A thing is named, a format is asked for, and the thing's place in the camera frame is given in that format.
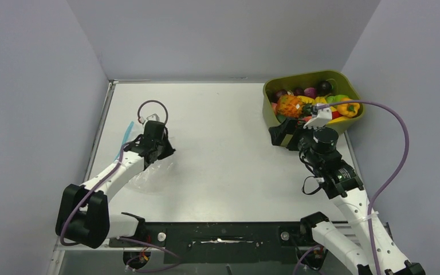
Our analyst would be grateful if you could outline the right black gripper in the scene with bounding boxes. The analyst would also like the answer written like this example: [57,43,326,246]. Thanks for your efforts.
[269,117,323,169]

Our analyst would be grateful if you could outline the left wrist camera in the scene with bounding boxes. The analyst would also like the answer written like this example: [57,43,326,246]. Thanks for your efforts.
[145,113,160,121]

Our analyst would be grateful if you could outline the dark purple toy plum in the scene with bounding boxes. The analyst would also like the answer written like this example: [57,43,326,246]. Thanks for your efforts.
[316,80,333,96]

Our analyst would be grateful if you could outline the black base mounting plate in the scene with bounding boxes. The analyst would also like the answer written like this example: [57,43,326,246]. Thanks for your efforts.
[109,221,348,265]

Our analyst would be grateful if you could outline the purple toy onion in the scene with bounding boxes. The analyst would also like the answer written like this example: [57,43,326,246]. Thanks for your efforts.
[304,87,317,99]

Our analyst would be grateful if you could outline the toy pineapple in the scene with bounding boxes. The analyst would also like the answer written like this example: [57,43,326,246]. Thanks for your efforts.
[275,95,303,118]

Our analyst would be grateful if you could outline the olive green plastic bin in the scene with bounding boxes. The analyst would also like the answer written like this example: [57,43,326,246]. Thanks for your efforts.
[262,70,365,133]

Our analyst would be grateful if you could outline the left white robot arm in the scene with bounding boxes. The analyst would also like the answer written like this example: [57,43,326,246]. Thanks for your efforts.
[55,120,175,249]

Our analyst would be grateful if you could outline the purple cable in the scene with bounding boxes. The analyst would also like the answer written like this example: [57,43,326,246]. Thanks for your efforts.
[59,100,183,274]
[293,100,411,275]

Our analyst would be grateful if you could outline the green toy pepper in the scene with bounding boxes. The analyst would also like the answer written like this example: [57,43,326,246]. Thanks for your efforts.
[326,95,350,104]

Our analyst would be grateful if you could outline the yellow toy bell pepper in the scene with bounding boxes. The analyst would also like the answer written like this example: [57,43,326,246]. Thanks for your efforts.
[336,97,361,118]

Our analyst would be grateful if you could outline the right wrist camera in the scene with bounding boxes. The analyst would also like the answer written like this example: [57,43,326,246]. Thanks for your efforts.
[303,104,332,129]

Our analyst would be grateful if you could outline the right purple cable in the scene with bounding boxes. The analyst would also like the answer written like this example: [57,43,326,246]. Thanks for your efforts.
[293,100,411,275]

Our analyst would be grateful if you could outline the yellow toy banana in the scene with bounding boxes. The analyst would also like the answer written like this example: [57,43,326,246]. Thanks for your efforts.
[297,96,351,124]

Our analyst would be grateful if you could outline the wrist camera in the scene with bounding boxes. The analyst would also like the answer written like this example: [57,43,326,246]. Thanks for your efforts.
[303,104,332,129]
[145,113,160,121]

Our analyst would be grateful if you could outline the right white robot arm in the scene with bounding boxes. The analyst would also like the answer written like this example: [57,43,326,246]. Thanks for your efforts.
[268,119,425,274]

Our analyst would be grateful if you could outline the clear zip top bag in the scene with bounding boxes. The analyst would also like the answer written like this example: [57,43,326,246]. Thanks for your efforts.
[114,120,175,194]

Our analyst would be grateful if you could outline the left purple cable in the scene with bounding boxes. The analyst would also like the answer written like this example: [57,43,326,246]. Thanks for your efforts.
[59,100,183,274]

